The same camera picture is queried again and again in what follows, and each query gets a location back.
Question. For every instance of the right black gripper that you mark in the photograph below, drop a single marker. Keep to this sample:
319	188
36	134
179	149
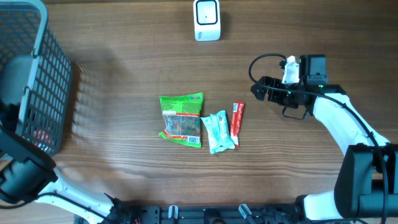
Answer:
277	91

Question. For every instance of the red stick sachet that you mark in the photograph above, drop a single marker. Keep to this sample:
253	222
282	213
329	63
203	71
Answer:
238	108

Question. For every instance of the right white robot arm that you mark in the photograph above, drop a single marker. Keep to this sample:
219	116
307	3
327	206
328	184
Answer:
366	186

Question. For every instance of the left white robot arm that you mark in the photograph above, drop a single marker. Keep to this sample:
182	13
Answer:
32	176

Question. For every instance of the white barcode scanner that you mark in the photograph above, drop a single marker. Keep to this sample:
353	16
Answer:
207	20

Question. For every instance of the teal tissue packet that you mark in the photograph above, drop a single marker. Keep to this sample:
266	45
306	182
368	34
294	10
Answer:
218	132

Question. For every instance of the green gummy candy bag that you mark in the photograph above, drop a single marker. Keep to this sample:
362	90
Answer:
181	116

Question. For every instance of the grey mesh shopping basket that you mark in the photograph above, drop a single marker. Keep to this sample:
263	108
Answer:
36	74

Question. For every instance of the black mounting rail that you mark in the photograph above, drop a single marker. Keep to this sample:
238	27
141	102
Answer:
266	214

